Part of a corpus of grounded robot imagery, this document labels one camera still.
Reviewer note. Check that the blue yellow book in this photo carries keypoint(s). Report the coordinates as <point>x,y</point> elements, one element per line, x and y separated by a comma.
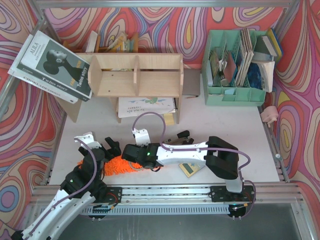
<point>276,43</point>

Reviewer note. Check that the stack of thin books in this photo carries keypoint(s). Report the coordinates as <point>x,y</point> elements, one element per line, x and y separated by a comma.
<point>244,57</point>

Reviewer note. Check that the pink tape dispenser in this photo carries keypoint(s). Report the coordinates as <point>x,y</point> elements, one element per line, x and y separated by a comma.
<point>269,115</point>

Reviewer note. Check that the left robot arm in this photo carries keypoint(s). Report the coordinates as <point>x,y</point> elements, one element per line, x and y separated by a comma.
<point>81,187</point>

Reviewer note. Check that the yellow sticky note pad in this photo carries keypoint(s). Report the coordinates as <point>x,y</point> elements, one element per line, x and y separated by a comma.
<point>169,119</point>

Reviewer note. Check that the white book under Twins story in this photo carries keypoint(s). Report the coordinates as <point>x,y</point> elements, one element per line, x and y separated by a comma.
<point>38,82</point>

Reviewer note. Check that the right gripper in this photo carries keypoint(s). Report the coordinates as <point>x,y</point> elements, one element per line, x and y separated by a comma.
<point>128,152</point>

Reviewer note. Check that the gold grey calculator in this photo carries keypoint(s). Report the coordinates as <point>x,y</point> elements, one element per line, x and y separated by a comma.
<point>189,169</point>

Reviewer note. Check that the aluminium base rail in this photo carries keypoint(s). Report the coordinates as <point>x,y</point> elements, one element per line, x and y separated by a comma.
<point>187,194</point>

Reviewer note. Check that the spiral drawing notebook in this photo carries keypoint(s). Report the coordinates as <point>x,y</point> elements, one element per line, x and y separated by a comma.
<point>135,106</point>

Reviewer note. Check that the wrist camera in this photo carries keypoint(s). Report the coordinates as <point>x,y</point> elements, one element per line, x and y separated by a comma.
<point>88,141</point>
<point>141,137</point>

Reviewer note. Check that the books behind shelf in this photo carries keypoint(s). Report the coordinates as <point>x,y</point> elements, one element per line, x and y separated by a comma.
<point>122,44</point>

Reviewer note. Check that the green desk organizer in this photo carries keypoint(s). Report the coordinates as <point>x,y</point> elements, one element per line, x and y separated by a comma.
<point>217,90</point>

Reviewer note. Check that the orange microfiber duster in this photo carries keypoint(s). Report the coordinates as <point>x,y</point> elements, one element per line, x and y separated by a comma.
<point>116,166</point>

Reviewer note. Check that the clear tape roll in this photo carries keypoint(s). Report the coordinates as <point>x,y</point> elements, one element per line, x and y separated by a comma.
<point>135,166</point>

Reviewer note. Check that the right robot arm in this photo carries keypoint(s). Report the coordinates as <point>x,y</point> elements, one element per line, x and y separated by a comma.
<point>218,155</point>

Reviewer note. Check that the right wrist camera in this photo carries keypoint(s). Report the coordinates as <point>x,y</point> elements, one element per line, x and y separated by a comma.
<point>141,137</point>

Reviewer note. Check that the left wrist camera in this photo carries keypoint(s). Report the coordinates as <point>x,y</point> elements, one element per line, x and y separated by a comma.
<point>88,141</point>

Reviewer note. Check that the red notebook in organizer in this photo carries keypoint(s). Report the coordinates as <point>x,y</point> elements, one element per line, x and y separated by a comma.
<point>230,67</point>

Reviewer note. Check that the black handled tool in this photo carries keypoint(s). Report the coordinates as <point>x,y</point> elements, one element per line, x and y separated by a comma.
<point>189,141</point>

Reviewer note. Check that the grey black stapler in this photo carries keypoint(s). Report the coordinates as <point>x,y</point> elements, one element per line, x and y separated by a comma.
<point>178,139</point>

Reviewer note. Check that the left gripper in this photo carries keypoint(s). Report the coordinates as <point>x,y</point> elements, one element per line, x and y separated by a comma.
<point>110,150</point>

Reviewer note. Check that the wooden bookshelf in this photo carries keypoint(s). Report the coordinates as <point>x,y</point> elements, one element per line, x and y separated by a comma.
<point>115,75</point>

